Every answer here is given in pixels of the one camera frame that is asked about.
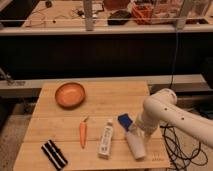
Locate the orange crate on bench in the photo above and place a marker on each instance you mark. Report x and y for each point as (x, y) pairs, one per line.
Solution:
(142, 14)

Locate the orange ceramic bowl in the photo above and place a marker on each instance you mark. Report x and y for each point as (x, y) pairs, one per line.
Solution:
(70, 95)

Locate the grey metal post right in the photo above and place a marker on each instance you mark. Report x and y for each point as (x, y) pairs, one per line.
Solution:
(184, 11)

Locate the grey metal post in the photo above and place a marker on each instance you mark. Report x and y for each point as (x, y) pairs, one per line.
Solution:
(184, 11)
(87, 4)

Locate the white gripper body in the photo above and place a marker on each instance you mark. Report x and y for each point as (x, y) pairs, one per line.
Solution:
(133, 128)

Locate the blue sponge block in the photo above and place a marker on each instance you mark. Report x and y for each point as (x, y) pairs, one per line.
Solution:
(125, 121)

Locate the black white striped cloth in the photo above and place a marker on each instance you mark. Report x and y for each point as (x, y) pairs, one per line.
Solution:
(54, 155)

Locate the black object on bench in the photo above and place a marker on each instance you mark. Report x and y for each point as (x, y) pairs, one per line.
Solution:
(119, 17)

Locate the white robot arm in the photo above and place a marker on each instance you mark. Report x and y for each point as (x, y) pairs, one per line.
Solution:
(161, 106)

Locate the orange toy carrot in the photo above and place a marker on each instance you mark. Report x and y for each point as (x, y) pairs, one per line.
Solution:
(83, 132)

